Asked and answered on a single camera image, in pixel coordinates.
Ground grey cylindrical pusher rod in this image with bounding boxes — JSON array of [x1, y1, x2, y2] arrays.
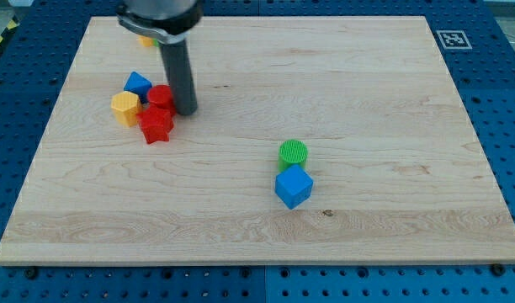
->
[[159, 40, 198, 116]]

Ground white fiducial marker tag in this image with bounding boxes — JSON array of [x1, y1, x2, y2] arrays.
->
[[436, 29, 472, 50]]

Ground blue cube block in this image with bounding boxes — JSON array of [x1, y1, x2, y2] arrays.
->
[[274, 164, 314, 210]]

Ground yellow hexagon block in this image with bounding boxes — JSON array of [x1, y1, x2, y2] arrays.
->
[[110, 91, 142, 127]]

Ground red star block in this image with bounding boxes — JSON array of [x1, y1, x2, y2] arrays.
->
[[136, 105, 174, 144]]

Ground green cylinder block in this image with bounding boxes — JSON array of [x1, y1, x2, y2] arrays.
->
[[278, 139, 309, 172]]

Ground red cylinder block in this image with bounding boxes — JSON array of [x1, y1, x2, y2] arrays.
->
[[146, 84, 177, 116]]

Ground yellow block behind arm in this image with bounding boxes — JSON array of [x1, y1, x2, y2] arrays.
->
[[138, 35, 155, 47]]

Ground blue triangle block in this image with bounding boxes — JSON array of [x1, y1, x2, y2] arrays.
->
[[124, 72, 152, 104]]

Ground yellow black hazard tape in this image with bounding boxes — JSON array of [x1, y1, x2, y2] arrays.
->
[[0, 15, 20, 56]]

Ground wooden board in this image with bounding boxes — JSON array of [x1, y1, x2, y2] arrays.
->
[[0, 16, 515, 266]]

